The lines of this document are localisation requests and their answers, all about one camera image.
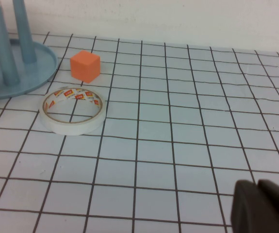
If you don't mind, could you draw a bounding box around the blue cup stand with pegs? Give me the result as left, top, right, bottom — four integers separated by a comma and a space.
0, 0, 58, 100

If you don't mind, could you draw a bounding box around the orange cube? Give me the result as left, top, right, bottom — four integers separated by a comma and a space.
70, 50, 100, 84

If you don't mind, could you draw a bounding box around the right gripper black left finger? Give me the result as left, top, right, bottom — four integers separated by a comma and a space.
230, 180, 279, 233

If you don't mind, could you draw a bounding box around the white tape roll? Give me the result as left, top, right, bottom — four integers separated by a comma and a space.
39, 87, 107, 135

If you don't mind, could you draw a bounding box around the white black-grid tablecloth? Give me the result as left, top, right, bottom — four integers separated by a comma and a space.
0, 31, 279, 233

